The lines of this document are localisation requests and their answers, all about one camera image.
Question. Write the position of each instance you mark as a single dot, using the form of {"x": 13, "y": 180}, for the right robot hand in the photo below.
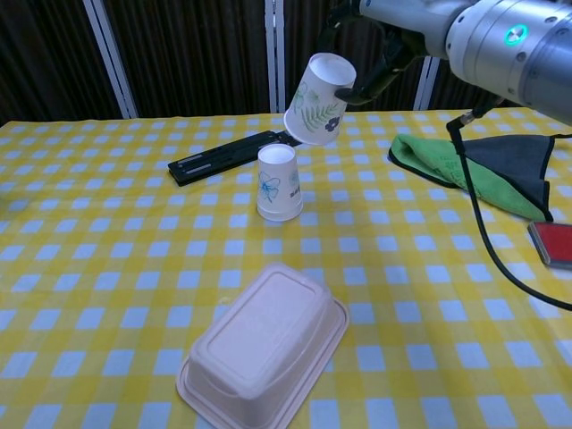
{"x": 415, "y": 22}

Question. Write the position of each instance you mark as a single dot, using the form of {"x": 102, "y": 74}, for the white cup fern print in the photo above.
{"x": 313, "y": 111}

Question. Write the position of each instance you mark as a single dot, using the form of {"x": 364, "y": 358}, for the white cup blue flower print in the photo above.
{"x": 277, "y": 179}

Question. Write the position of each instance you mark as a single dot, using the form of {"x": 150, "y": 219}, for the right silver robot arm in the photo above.
{"x": 514, "y": 49}

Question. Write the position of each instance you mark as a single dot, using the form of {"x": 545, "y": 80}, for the green and grey cloth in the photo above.
{"x": 429, "y": 158}

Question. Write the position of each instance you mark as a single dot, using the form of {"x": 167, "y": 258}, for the white cup black line base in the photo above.
{"x": 279, "y": 217}

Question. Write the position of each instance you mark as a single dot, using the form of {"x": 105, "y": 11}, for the black folding stand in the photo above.
{"x": 214, "y": 158}

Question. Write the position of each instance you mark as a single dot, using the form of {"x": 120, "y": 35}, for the red box grey rim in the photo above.
{"x": 556, "y": 243}

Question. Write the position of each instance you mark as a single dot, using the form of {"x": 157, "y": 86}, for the pink plastic container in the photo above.
{"x": 259, "y": 339}

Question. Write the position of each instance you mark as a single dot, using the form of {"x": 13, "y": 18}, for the yellow checked tablecloth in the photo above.
{"x": 134, "y": 277}

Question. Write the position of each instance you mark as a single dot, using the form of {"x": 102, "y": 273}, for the white screen frame post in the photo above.
{"x": 109, "y": 53}
{"x": 276, "y": 44}
{"x": 424, "y": 89}

